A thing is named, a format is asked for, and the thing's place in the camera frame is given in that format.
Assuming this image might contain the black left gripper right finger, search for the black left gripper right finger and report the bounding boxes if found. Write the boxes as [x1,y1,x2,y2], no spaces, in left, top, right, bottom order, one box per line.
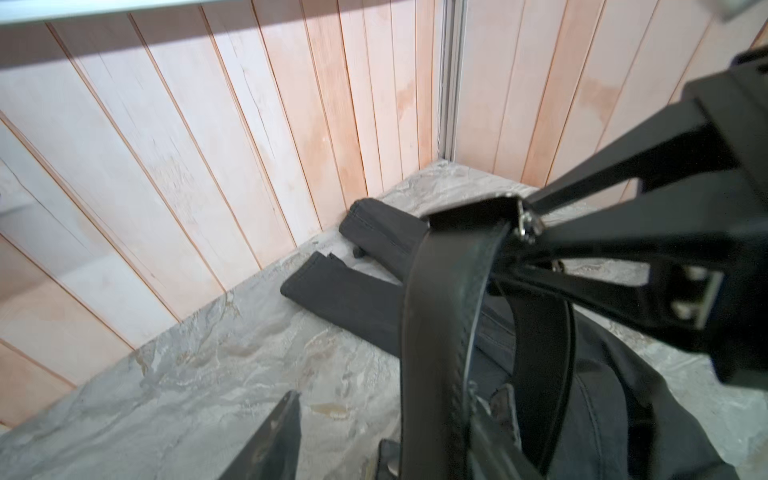
[467,384,540,479]

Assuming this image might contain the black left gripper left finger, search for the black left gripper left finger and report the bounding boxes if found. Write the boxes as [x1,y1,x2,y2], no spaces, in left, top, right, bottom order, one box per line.
[219,390,300,480]

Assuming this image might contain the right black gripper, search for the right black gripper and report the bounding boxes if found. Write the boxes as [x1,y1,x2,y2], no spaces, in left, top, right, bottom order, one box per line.
[492,47,767,390]

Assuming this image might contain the dark grey trousers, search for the dark grey trousers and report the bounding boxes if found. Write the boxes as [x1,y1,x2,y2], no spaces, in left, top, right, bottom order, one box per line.
[281,198,737,479]

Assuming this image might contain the black leather belt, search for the black leather belt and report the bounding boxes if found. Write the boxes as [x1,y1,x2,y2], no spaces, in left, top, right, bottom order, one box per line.
[399,195,576,479]

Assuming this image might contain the aluminium frame rail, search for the aluminium frame rail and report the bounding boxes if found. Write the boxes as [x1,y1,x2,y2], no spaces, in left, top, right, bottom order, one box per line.
[433,0,468,162]

